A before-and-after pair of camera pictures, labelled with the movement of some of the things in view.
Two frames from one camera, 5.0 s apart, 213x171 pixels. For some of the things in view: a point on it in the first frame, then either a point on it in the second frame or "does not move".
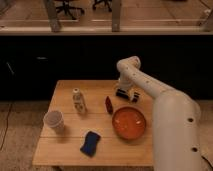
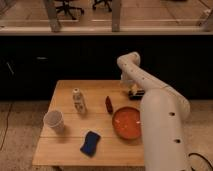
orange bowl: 128,123 does not move
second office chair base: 106,1 does not move
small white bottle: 78,101 does not move
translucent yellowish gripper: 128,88 → 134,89
